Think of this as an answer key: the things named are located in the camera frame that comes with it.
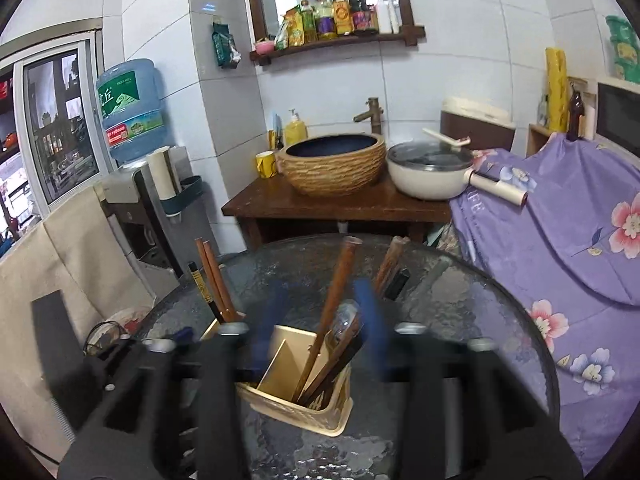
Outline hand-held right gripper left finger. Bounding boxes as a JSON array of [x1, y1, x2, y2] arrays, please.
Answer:
[[57, 282, 289, 480]]

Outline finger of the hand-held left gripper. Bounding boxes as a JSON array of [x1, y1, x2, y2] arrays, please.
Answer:
[[145, 326, 197, 349]]

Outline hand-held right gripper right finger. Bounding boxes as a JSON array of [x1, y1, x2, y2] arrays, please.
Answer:
[[351, 279, 584, 480]]

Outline beige perforated utensil holder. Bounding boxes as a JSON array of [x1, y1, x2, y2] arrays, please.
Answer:
[[200, 310, 353, 437]]

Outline black chopstick with gold band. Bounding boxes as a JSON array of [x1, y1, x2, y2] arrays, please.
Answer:
[[384, 267, 412, 302], [187, 261, 226, 325]]

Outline large metal spoon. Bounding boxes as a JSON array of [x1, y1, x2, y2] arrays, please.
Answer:
[[300, 317, 365, 406]]

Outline reddish brown wooden chopstick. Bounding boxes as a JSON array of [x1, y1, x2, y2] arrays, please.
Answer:
[[195, 238, 232, 324], [294, 239, 362, 403], [203, 241, 240, 322]]

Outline beige cloth cover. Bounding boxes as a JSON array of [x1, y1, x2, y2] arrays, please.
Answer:
[[0, 185, 157, 461]]

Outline dark wooden washstand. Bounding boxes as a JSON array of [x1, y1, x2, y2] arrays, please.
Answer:
[[221, 174, 453, 252]]

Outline teal white cup holder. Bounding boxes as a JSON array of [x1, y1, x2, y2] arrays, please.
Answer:
[[160, 175, 205, 224]]

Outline grey water dispenser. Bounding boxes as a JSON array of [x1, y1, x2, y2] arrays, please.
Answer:
[[95, 147, 201, 282]]

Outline white pot with glass lid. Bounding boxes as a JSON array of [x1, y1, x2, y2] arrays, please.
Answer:
[[386, 140, 529, 209]]

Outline yellow mug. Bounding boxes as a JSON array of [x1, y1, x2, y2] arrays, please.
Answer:
[[256, 150, 279, 179]]

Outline beige paper cup stack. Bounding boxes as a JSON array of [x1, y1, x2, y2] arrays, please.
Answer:
[[146, 146, 182, 196]]

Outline woven pattern wash basin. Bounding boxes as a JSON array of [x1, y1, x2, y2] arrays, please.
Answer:
[[276, 132, 387, 197]]

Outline purple floral cloth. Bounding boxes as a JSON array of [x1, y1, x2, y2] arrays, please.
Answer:
[[450, 132, 640, 476]]

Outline yellow soap pump bottle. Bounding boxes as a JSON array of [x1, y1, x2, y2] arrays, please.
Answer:
[[284, 109, 308, 147]]

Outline white ladle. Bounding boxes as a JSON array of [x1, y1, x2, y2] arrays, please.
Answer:
[[422, 127, 471, 149]]

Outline brass faucet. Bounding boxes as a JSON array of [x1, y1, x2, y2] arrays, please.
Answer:
[[352, 97, 385, 136]]

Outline brown appliance with white lid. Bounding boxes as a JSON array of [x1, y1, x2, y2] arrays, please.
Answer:
[[440, 97, 518, 153]]

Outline blue water jug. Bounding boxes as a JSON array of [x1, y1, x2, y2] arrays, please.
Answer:
[[95, 58, 166, 163]]

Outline light wooden crate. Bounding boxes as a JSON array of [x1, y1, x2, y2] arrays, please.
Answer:
[[526, 76, 599, 159]]

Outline green hanging packet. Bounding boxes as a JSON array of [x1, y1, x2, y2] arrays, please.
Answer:
[[212, 22, 241, 69]]

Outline dark brown bottle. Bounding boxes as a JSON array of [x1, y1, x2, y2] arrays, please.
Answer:
[[566, 82, 586, 142]]

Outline green yellow snack bag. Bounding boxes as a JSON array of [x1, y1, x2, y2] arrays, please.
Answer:
[[274, 7, 305, 51]]

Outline green label oil bottle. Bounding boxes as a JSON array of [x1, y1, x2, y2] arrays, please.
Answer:
[[300, 2, 319, 44]]

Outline purple label oil bottle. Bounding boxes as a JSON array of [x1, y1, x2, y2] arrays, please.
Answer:
[[315, 0, 337, 41]]

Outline white plastic bottle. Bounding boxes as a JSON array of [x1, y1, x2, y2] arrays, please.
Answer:
[[377, 0, 401, 35]]

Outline yellow cooking oil bottle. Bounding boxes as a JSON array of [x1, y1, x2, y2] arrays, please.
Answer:
[[332, 0, 354, 36]]

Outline dark sauce bottle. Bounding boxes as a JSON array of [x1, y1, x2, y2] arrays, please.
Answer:
[[347, 0, 379, 34]]

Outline white microwave oven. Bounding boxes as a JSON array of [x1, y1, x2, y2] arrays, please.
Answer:
[[597, 77, 640, 159]]

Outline green packets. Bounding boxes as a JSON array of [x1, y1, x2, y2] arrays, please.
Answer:
[[605, 15, 640, 81]]

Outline dark coiled cables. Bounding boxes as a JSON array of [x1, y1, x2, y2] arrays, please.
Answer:
[[82, 317, 132, 357]]

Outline aluminium frame window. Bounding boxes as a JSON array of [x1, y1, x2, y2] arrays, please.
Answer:
[[0, 25, 117, 242]]

